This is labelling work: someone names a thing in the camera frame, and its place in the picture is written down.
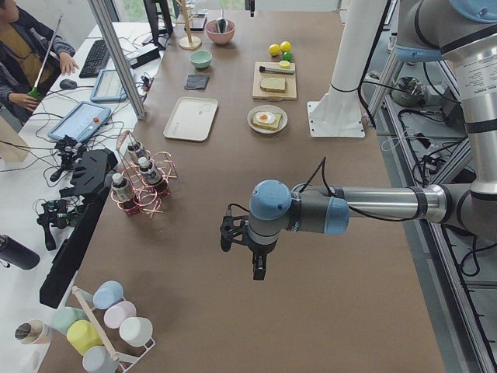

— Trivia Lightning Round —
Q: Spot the green cup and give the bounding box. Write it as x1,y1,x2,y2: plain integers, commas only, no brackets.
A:
51,306,88,335

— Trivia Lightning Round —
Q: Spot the yellow cup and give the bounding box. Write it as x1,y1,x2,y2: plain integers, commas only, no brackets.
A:
66,319,103,356

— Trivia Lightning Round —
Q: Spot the wooden mug tree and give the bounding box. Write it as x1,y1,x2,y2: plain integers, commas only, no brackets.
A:
175,0,202,51

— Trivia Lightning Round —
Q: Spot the black stand bracket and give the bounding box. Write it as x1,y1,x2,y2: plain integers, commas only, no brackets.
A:
39,148,117,309

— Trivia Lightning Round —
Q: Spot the beige tumbler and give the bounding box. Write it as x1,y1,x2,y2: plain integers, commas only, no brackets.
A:
14,319,52,344

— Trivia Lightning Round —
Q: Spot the green bowl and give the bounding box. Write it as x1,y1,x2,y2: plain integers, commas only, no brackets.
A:
189,51,213,69

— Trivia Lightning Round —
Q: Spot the black computer mouse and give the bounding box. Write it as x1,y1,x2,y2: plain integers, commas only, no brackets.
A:
59,78,78,90

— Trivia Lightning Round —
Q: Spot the person in dark jacket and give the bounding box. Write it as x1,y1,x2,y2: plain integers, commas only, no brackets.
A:
1,1,78,124

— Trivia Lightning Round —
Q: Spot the metal scoop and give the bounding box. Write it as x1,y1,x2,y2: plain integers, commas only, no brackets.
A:
215,17,228,34

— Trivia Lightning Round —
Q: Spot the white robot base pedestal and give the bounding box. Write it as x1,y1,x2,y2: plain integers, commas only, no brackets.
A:
308,0,390,138

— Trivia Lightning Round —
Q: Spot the grey folded cloth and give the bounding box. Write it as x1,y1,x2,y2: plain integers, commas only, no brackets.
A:
185,74,209,90

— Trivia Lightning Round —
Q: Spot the cream rectangular tray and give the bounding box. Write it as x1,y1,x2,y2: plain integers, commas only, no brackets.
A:
163,96,218,142

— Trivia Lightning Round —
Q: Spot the copper wire bottle rack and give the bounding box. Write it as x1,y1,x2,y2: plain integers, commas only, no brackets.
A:
111,130,178,218

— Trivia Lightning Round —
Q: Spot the grey cup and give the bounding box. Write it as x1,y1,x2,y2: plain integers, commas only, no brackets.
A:
82,346,118,373

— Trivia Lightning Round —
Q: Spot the blue teach pendant near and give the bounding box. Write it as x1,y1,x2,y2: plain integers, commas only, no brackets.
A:
47,101,111,142

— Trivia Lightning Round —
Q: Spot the steel handled yellow knife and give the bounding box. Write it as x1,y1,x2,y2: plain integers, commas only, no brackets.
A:
259,65,295,75

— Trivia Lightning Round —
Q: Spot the white cup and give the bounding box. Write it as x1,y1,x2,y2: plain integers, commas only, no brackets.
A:
119,316,153,347

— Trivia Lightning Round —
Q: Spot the half lemon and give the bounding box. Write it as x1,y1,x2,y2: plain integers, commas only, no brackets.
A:
279,60,290,69

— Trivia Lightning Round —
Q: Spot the black water bottle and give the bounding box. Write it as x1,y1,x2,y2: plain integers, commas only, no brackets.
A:
1,235,40,270

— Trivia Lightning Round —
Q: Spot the green lime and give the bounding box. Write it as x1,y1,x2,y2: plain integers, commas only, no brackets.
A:
282,51,293,62

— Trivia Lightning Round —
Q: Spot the white cup rack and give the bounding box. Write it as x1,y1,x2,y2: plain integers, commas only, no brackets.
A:
71,286,155,372

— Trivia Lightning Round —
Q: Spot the black keyboard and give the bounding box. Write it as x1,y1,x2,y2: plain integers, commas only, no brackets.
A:
79,40,110,78

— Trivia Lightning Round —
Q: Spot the blue teach pendant far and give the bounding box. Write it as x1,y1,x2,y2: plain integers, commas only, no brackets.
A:
90,69,127,103

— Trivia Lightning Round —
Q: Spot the blue cup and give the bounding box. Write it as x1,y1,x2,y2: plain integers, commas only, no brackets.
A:
92,281,124,310

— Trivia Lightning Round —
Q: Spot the drink bottle three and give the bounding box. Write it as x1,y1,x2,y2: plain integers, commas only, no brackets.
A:
112,173,130,202

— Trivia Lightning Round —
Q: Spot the pink bowl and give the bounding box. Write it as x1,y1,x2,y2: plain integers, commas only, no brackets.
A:
205,18,237,46

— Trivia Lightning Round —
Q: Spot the blue teach pendant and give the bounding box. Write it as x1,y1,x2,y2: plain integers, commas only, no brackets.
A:
47,101,111,142
90,69,127,103

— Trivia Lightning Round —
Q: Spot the drink bottle one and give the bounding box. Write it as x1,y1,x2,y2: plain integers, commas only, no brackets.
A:
127,141,147,163

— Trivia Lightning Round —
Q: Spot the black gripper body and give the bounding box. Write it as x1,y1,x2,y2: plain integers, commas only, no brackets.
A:
220,215,277,268

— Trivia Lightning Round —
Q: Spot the yellow lemon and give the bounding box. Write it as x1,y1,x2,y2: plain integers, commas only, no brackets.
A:
268,44,281,57
280,40,292,53

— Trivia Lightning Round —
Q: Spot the wooden cutting board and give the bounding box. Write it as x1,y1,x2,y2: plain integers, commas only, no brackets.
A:
252,62,297,100

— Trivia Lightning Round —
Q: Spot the aluminium frame post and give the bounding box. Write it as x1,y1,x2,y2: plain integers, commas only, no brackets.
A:
88,0,146,120

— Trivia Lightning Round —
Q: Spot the pink cup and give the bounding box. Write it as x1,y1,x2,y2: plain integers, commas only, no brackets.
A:
103,300,137,329

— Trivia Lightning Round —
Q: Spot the white round plate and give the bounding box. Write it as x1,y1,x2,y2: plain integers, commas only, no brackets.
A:
247,105,288,134

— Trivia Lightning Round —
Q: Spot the drink bottle two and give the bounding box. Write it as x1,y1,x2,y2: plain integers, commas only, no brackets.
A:
138,156,162,186

